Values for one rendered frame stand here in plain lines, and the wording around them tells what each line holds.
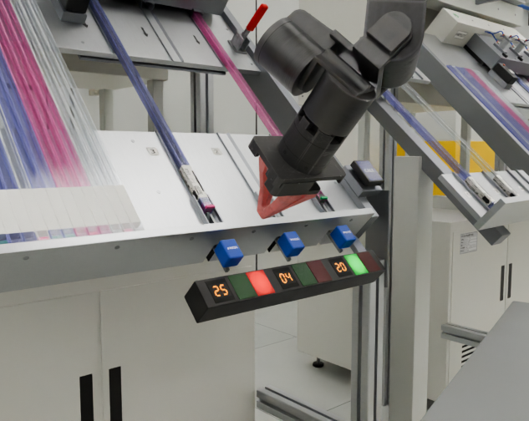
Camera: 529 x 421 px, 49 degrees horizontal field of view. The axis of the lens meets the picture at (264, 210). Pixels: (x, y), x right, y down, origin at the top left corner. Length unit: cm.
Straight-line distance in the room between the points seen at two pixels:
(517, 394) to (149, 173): 51
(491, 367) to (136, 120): 245
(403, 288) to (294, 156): 70
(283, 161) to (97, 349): 56
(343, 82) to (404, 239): 71
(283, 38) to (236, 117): 266
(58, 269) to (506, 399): 47
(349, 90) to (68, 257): 34
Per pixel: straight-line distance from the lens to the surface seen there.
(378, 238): 103
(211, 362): 119
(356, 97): 57
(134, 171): 78
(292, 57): 59
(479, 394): 60
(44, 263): 65
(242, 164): 89
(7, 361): 100
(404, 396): 133
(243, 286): 74
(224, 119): 321
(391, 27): 58
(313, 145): 59
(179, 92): 305
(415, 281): 124
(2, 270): 64
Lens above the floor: 83
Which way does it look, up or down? 6 degrees down
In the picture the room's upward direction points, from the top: straight up
